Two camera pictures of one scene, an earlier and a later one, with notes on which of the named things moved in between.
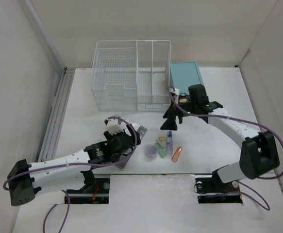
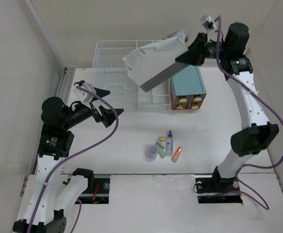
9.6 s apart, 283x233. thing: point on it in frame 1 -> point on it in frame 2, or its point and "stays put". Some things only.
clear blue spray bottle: (169, 143) stays put
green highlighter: (161, 150) stays put
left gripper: (131, 132) -> (108, 115)
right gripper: (170, 124) -> (197, 51)
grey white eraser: (161, 143) stays put
